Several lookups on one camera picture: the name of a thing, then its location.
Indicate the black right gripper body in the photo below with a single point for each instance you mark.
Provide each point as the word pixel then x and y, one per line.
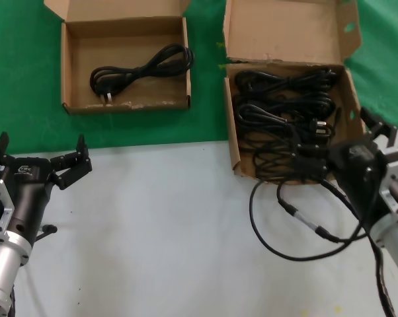
pixel 361 178

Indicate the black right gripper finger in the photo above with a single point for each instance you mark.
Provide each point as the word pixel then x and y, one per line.
pixel 384 127
pixel 311 163

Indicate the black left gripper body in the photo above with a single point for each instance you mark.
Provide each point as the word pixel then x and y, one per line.
pixel 30 198

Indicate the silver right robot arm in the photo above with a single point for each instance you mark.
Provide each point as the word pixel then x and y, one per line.
pixel 397 237

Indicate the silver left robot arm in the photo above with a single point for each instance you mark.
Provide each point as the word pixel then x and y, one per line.
pixel 0 264

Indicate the large torn cardboard box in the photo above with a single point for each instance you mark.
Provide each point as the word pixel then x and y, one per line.
pixel 285 33

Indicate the small open cardboard box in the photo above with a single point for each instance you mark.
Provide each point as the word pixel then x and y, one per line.
pixel 119 33

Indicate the green table cloth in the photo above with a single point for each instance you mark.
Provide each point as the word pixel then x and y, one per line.
pixel 20 66

